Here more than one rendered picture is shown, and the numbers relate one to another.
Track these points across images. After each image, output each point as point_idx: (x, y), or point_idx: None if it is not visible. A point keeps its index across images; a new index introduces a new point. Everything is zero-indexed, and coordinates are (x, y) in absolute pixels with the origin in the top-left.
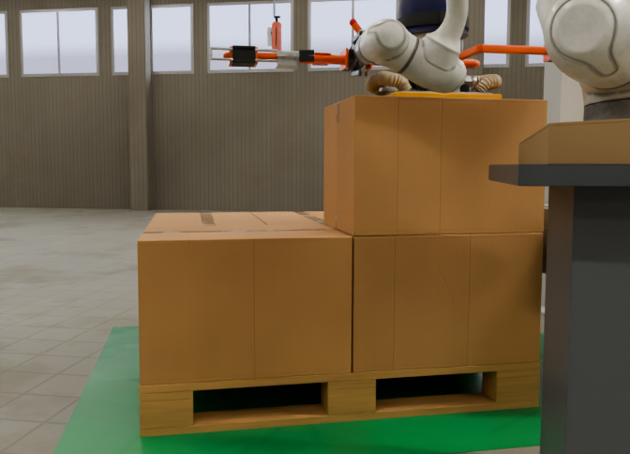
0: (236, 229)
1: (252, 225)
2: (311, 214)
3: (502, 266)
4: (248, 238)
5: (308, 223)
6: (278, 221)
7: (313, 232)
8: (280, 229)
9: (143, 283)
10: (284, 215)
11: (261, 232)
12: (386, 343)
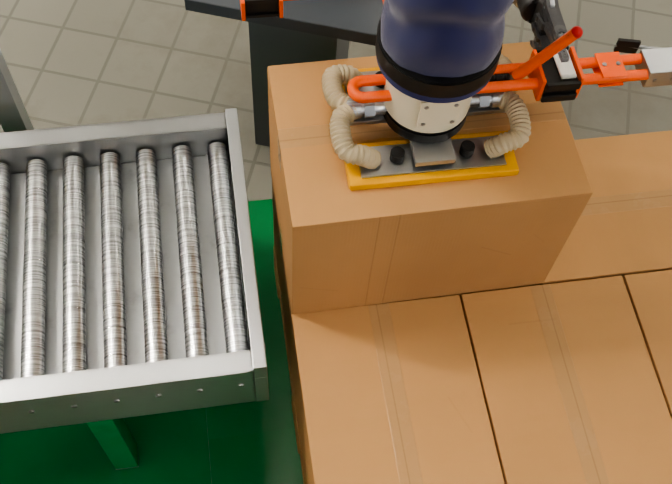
0: (649, 219)
1: (640, 263)
2: (578, 465)
3: None
4: (612, 136)
5: (565, 286)
6: (614, 316)
7: None
8: (593, 217)
9: None
10: (627, 443)
11: (611, 189)
12: None
